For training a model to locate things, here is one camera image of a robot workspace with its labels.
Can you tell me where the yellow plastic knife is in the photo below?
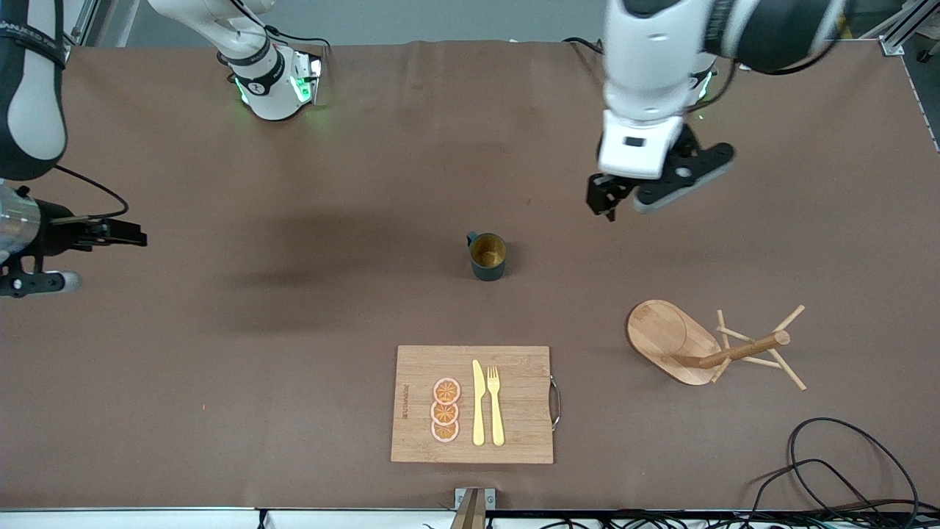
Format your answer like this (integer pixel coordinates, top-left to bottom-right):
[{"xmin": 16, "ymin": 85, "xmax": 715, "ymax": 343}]
[{"xmin": 471, "ymin": 359, "xmax": 486, "ymax": 447}]

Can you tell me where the bamboo cutting board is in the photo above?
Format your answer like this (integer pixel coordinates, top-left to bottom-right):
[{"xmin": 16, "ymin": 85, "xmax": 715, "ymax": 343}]
[{"xmin": 390, "ymin": 345, "xmax": 562, "ymax": 465}]

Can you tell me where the aluminium beam with bracket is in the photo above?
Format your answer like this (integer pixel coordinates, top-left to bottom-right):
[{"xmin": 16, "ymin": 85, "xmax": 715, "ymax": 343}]
[{"xmin": 449, "ymin": 488, "xmax": 497, "ymax": 529}]

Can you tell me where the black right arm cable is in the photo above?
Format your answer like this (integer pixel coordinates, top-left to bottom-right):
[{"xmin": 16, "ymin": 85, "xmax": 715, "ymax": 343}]
[{"xmin": 53, "ymin": 165, "xmax": 130, "ymax": 221}]

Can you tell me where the aluminium frame post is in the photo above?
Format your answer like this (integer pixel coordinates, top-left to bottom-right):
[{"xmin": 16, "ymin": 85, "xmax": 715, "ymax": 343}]
[
  {"xmin": 62, "ymin": 0, "xmax": 100, "ymax": 65},
  {"xmin": 878, "ymin": 0, "xmax": 940, "ymax": 56}
]

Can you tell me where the black looped cable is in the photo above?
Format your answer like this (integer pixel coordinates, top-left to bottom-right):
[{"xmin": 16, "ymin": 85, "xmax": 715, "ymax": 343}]
[{"xmin": 749, "ymin": 417, "xmax": 920, "ymax": 519}]

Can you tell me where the yellow plastic fork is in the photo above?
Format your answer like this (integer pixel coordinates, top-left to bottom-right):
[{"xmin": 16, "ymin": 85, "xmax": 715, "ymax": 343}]
[{"xmin": 487, "ymin": 365, "xmax": 506, "ymax": 447}]

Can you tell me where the grey base connector box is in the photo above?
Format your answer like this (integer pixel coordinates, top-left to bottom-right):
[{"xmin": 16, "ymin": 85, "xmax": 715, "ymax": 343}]
[{"xmin": 290, "ymin": 48, "xmax": 325, "ymax": 105}]

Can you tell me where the wooden cup rack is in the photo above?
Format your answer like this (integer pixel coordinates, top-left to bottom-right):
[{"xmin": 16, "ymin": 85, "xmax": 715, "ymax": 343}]
[{"xmin": 626, "ymin": 299, "xmax": 807, "ymax": 392}]

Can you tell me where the teal cup with yellow inside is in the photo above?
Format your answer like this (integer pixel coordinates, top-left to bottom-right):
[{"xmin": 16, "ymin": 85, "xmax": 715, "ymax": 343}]
[{"xmin": 466, "ymin": 231, "xmax": 508, "ymax": 281}]

